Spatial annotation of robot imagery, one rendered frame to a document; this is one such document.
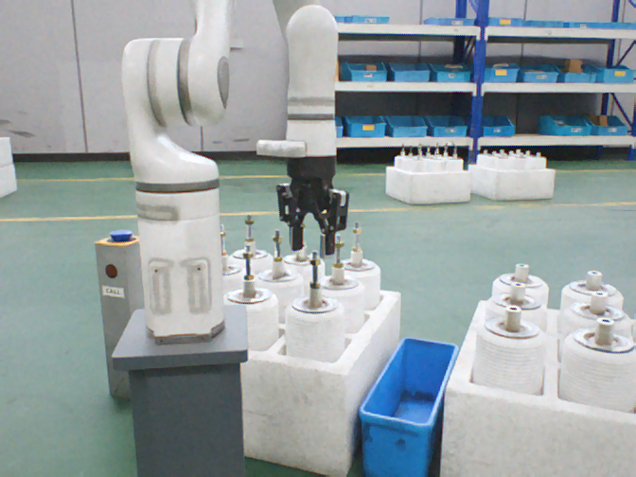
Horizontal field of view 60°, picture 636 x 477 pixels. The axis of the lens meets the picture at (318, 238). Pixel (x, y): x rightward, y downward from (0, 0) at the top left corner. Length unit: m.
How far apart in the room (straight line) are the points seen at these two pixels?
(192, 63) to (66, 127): 5.82
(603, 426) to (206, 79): 0.63
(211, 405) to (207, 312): 0.11
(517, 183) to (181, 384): 3.11
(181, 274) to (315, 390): 0.33
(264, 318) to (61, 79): 5.63
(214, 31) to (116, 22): 5.69
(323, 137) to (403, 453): 0.48
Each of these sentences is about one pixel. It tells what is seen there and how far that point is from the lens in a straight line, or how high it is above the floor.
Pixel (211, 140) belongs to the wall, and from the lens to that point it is 6.15.
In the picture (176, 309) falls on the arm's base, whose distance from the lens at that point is 0.63.
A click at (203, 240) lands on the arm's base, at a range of 0.62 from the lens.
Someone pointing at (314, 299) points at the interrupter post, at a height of 0.26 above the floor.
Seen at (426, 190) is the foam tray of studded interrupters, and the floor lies 0.08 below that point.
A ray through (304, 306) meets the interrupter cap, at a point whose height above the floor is 0.25.
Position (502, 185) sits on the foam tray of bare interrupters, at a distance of 3.54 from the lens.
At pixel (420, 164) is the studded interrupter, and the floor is 0.23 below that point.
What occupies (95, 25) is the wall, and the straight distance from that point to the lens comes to 6.35.
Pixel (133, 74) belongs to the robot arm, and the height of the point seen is 0.59.
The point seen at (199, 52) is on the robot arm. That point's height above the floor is 0.61.
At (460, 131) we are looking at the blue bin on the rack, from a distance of 5.89.
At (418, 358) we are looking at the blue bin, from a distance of 1.12.
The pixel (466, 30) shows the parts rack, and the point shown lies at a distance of 5.87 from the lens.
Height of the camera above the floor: 0.56
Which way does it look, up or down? 14 degrees down
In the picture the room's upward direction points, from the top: straight up
